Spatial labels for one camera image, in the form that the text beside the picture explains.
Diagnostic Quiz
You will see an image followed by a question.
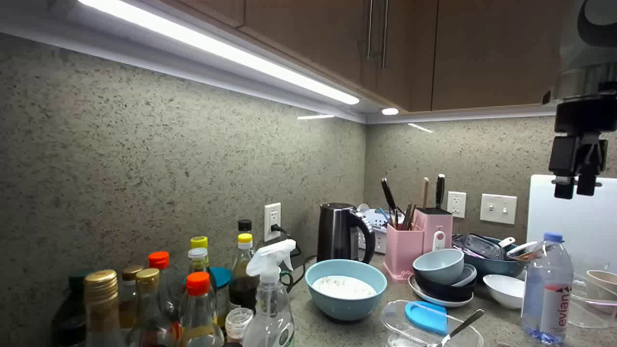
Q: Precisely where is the black handled knife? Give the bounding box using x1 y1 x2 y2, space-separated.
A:
434 172 448 213
380 178 401 218

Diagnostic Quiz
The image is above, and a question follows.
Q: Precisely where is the small bottle gold cap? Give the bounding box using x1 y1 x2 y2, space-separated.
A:
133 266 170 347

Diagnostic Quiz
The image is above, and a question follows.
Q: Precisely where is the white single wall switch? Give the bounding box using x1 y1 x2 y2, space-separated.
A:
446 189 469 220

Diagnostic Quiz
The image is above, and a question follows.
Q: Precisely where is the clear spray bottle white trigger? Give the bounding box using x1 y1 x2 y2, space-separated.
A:
241 238 299 347

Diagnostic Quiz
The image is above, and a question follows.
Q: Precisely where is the brown liquid bottle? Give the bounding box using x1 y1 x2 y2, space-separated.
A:
118 266 141 334

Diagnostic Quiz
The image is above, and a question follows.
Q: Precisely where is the tall bottle gold cap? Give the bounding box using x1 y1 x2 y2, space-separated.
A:
83 268 129 347

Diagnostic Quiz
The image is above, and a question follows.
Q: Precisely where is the red cap bottle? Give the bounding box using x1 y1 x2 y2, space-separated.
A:
147 249 180 324

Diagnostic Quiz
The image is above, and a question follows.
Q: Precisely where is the wooden cabinet door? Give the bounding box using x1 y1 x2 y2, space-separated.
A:
160 0 247 29
376 0 417 112
243 0 382 95

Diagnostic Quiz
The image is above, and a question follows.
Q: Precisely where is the small clear lid jar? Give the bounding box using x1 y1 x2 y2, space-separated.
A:
224 307 257 346

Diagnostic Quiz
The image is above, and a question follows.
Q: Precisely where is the white cutting board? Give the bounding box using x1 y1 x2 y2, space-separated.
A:
527 172 617 280

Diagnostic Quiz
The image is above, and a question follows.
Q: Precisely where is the light blue mixing bowl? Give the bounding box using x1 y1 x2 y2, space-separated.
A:
303 259 390 324

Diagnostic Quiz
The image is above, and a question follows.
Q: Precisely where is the orange cap bottle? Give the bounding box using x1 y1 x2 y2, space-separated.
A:
180 270 226 347

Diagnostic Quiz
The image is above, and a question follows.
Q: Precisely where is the black kettle power cord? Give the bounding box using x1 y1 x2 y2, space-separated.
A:
268 222 311 292

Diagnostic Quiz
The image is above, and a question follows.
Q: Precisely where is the dark bottle green cap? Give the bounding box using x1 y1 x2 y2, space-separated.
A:
50 268 89 347

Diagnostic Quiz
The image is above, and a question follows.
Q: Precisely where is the white double wall switch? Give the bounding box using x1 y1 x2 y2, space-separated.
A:
478 191 519 228

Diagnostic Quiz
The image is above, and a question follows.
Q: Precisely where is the long under-cabinet light strip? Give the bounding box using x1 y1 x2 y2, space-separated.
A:
75 0 363 108

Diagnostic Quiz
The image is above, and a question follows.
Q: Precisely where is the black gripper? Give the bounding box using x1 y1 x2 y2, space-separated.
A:
548 91 617 201

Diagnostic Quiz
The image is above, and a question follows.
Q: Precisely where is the soy sauce bottle yellow cap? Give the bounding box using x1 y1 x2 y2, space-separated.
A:
228 232 262 313

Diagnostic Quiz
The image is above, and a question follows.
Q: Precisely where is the metal spoon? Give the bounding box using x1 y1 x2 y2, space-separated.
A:
440 307 488 347

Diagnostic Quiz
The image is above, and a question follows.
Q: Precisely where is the clear glass bowl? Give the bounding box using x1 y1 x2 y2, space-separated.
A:
378 297 488 347

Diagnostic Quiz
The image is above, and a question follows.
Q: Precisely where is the white wall power outlet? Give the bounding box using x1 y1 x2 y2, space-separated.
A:
262 201 284 241

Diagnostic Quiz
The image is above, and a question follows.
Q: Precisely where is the brown wooden utensil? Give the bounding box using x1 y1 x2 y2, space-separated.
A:
399 203 419 232

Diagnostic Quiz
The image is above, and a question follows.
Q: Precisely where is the plastic water bottle blue cap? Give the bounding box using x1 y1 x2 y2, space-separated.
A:
519 232 577 347

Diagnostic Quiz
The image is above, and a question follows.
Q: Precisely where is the steel bar cabinet handle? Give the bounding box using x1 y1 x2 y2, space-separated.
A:
365 0 378 62
380 0 392 58

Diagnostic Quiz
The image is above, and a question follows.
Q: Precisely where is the yellow cap clear bottle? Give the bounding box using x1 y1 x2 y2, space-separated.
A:
187 234 212 276

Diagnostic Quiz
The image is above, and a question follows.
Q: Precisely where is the pale blue ceramic bowl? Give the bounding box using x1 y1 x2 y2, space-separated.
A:
411 247 467 288

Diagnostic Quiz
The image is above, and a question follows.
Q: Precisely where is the wide wooden corner cabinet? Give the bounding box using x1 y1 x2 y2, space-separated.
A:
430 0 571 112

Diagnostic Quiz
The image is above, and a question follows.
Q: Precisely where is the pink knife block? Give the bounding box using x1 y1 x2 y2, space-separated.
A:
413 207 455 255

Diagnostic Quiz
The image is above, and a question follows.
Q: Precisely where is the white flour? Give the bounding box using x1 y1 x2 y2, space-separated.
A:
313 274 380 301

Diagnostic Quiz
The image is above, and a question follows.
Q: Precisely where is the black electric kettle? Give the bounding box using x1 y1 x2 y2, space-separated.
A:
316 203 378 266

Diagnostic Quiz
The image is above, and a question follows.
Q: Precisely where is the small white bowl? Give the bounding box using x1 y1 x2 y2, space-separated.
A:
482 274 529 311

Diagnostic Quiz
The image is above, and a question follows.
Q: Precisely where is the teal lid jar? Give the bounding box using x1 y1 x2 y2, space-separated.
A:
208 265 235 324

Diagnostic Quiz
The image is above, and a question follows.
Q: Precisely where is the clear glass container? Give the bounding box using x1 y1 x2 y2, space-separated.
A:
569 268 617 332

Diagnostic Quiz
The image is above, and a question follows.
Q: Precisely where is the pink utensil holder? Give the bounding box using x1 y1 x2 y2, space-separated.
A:
384 224 426 284

